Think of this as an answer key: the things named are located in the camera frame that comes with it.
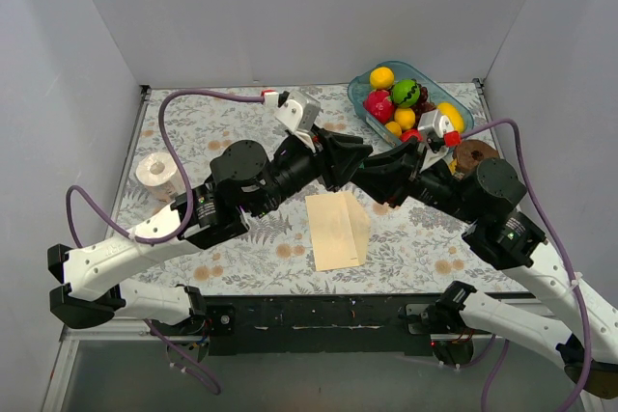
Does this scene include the beige paper envelope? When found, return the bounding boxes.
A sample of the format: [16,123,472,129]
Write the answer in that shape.
[305,191,371,271]

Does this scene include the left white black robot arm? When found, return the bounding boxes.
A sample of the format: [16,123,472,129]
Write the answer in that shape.
[47,128,373,335]

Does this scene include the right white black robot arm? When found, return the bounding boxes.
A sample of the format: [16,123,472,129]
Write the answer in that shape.
[351,142,617,399]

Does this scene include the small orange lemon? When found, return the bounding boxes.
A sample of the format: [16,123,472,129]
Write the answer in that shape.
[384,121,402,139]

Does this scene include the red apple toy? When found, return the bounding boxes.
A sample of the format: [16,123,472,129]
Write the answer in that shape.
[400,129,423,143]

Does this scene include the red strawberry toy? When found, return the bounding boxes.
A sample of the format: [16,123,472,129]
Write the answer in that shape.
[363,90,395,124]

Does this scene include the small yellow lemon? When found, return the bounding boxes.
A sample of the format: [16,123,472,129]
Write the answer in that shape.
[394,108,416,132]

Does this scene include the teal plastic fruit basket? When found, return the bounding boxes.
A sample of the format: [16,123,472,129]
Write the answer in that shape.
[347,61,474,146]

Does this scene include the yellow mango toy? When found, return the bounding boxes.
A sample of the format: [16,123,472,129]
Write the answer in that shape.
[437,101,466,134]

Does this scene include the dark purple grapes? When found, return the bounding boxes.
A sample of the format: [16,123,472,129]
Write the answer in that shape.
[411,86,435,119]

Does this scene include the yellow orange fruit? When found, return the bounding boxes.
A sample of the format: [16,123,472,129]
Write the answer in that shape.
[369,67,395,90]

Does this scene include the green watermelon toy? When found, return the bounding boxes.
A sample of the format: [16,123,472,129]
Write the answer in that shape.
[391,79,421,108]

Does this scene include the white toilet paper roll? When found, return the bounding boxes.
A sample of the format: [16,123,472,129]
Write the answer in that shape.
[135,152,185,203]

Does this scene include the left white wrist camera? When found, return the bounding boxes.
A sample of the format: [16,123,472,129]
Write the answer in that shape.
[275,91,322,150]

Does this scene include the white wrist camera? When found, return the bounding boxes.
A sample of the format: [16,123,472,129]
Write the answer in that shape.
[275,91,322,150]
[417,109,462,171]

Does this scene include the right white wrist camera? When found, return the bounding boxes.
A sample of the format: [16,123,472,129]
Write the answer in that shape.
[417,109,462,171]

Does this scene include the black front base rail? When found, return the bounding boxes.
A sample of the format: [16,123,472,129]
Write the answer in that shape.
[149,293,484,358]

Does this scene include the aluminium frame profile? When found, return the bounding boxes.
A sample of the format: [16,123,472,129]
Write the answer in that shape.
[42,322,166,411]

